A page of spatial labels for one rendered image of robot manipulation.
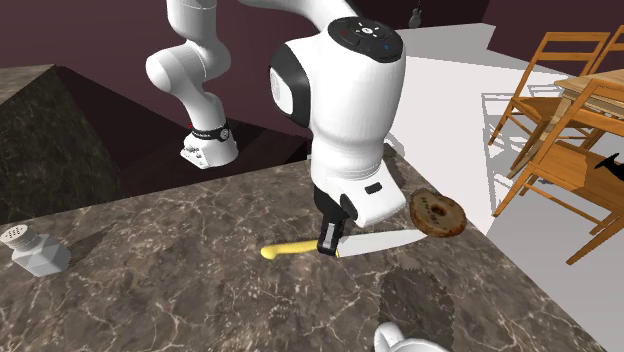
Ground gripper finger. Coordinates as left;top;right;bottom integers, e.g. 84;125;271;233
316;218;349;258

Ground dark guitar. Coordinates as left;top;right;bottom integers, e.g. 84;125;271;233
408;0;424;29

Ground brown bagel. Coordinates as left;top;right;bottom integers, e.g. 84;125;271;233
408;188;468;239

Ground dark maroon robot stand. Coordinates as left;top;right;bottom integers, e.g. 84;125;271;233
52;64;314;199

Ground yellow-handled steel knife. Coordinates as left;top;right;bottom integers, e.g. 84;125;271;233
260;228;430;261

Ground white mug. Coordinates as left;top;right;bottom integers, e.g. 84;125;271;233
372;321;452;352

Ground wooden dining table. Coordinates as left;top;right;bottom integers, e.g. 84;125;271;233
506;68;624;180

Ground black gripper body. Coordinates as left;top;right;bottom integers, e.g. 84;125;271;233
313;185;360;227

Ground white salt shaker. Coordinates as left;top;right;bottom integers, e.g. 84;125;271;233
0;225;73;278

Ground wooden chair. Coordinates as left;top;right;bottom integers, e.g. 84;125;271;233
492;77;624;267
488;31;613;162
590;24;624;75

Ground black figure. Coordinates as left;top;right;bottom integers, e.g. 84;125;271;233
594;152;624;183

